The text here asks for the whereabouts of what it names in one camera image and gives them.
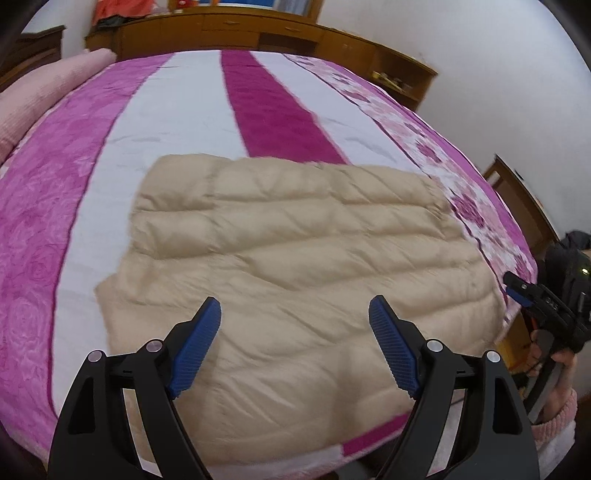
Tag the dark cloth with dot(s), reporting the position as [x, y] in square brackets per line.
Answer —
[104, 25]

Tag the small yellow shelf trinkets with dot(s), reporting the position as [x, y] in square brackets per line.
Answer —
[392, 81]

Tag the pink white floral bedspread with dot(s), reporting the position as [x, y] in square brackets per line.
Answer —
[175, 115]

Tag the dark wooden headboard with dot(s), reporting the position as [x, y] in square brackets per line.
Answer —
[32, 50]

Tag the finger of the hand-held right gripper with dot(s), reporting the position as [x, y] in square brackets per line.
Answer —
[521, 282]
[519, 296]

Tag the beige puffer jacket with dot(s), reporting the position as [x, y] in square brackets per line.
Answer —
[300, 258]

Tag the orange cloth on dresser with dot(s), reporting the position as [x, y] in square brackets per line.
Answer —
[124, 9]

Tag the person's right forearm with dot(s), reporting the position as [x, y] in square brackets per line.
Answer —
[556, 415]

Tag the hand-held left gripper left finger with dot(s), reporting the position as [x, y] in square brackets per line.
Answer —
[194, 348]

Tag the pink pillow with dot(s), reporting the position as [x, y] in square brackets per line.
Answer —
[41, 87]

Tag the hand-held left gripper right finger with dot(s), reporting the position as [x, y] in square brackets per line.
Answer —
[392, 346]

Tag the red box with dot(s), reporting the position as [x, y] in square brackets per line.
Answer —
[184, 3]

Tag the wooden cabinet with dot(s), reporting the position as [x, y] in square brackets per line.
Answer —
[231, 25]

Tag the person's right hand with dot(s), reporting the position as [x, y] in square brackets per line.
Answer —
[565, 364]

